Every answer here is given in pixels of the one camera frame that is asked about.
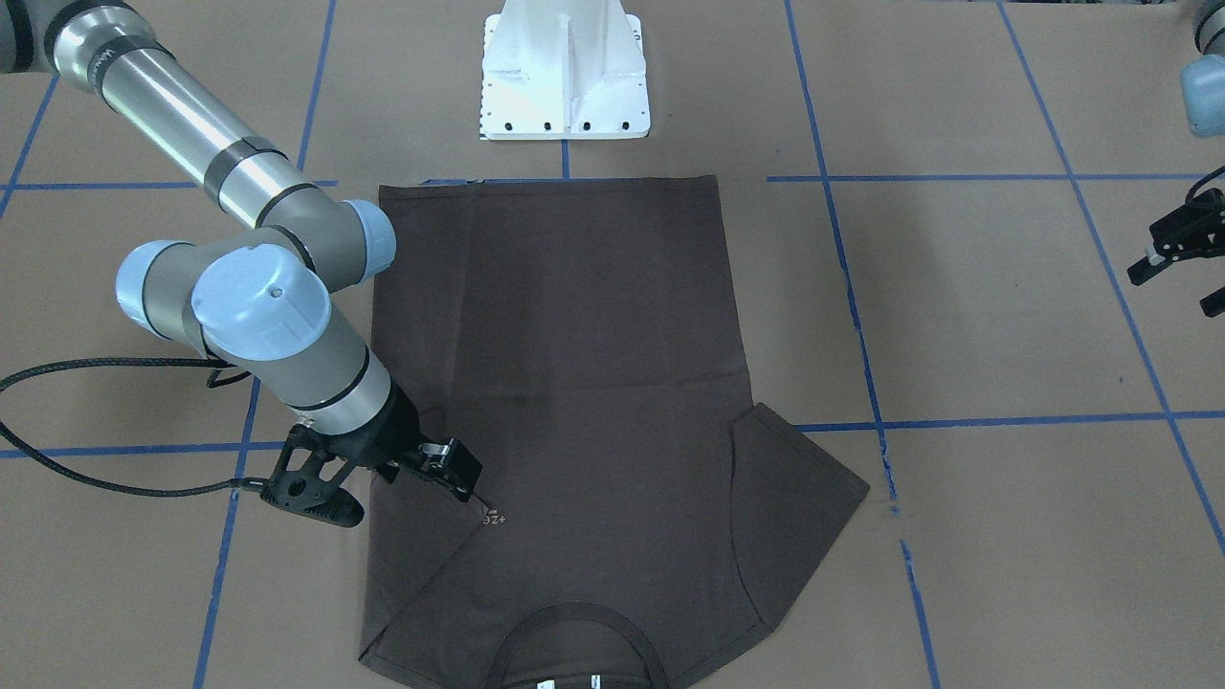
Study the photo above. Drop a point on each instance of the blue tape line rear crosswise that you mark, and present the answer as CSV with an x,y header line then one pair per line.
x,y
774,179

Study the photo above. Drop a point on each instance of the dark brown t-shirt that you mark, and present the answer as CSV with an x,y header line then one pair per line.
x,y
641,520

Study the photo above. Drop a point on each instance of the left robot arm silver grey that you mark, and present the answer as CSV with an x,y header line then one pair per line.
x,y
1202,83

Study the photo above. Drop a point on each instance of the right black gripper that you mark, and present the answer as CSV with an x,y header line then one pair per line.
x,y
392,432

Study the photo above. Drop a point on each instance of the blue tape line crosswise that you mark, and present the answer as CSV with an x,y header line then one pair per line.
x,y
830,428
774,179

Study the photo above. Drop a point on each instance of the blue tape line front crosswise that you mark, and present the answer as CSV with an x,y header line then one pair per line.
x,y
830,428

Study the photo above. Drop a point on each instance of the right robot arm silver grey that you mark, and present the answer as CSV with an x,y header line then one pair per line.
x,y
259,303

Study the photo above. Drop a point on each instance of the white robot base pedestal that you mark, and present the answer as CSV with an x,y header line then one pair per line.
x,y
563,70

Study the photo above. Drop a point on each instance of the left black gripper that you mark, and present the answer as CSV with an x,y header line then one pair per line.
x,y
1179,236

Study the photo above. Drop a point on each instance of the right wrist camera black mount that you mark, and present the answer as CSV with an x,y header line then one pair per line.
x,y
309,481

